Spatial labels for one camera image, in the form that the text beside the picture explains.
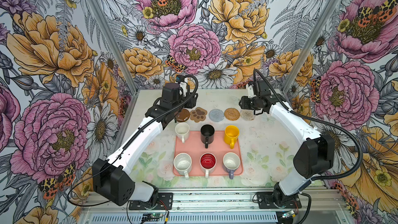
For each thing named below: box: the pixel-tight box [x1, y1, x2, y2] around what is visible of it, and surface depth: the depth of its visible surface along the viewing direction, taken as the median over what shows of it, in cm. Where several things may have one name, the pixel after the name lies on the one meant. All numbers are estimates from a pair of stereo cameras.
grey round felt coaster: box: [208, 108, 225, 123], surface depth 110 cm
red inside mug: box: [199, 152, 217, 179], surface depth 82 cm
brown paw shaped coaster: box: [189, 106, 208, 123], surface depth 110 cm
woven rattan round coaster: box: [223, 107, 241, 121], surface depth 110 cm
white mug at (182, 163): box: [173, 152, 193, 180], surface depth 81 cm
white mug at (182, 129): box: [174, 122, 191, 144], surface depth 91 cm
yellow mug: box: [223, 124, 240, 149], surface depth 91 cm
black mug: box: [200, 124, 216, 149], surface depth 92 cm
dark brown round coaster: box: [174, 108, 191, 123], surface depth 107 cm
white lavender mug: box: [222, 151, 241, 180], surface depth 83 cm
